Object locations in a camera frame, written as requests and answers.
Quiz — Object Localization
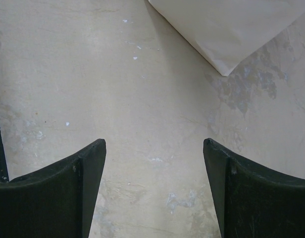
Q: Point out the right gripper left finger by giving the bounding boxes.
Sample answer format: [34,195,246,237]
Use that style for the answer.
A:
[0,139,106,238]

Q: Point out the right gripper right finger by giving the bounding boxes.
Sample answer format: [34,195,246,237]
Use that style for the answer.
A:
[203,138,305,238]

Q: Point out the brown paper bag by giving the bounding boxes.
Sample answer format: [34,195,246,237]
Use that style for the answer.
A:
[149,0,305,76]

